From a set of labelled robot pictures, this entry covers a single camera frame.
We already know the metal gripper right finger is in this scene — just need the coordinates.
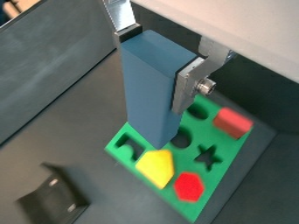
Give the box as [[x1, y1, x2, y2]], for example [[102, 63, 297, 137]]
[[172, 37, 236, 115]]

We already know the blue rectangular block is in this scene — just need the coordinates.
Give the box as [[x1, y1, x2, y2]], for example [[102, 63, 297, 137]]
[[120, 30, 194, 149]]

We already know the yellow pentagon block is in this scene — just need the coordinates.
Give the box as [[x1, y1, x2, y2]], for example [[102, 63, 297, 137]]
[[134, 150, 173, 189]]

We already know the black curved fixture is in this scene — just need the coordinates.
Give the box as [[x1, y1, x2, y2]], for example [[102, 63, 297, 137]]
[[15, 162, 89, 224]]

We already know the green shape sorter board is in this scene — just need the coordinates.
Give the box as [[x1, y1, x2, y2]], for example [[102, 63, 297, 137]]
[[106, 96, 253, 222]]

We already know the red hexagon block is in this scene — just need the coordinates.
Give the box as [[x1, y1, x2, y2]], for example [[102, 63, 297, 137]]
[[173, 171, 204, 203]]

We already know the dark red rounded block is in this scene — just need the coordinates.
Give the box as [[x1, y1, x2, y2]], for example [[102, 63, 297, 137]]
[[212, 108, 253, 139]]

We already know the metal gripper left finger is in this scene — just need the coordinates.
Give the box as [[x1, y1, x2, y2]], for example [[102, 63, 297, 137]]
[[101, 0, 142, 48]]

